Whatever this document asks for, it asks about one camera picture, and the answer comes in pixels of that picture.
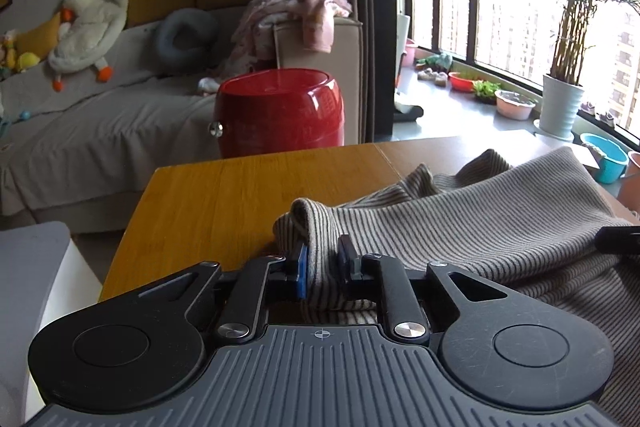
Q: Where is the grey striped knit sweater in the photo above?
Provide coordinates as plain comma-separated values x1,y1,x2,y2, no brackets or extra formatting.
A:
273,148,639,426

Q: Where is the pink clothes pile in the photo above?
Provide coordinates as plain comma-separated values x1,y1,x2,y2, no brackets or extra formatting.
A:
216,0,352,81

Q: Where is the pink bucket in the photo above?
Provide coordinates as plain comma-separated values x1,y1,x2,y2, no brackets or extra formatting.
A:
617,150,640,213

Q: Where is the blue plastic basin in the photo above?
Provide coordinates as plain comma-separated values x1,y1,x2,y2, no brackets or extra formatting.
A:
580,133,628,184

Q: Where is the pink bowl with lid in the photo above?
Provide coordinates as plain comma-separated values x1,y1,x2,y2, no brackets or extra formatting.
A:
495,90,536,121

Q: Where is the red round stool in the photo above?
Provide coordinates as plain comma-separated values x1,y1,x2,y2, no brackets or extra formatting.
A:
209,68,345,159

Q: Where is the white upright vacuum cleaner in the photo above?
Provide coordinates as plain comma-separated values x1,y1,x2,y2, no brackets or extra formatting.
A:
394,0,423,124

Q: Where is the red bowl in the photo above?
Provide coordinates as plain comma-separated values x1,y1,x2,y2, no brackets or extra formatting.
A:
448,72,476,93

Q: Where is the pink plastic basin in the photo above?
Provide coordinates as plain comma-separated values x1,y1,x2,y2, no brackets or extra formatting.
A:
401,38,416,67

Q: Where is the grey neck pillow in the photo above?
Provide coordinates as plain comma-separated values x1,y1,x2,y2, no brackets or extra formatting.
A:
153,8,220,74

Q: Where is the white goose plush toy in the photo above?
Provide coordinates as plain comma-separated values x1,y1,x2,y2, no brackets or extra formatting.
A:
48,0,128,92

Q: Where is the yellow plush toy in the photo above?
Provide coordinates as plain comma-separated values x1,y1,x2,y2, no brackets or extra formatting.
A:
1,30,40,80

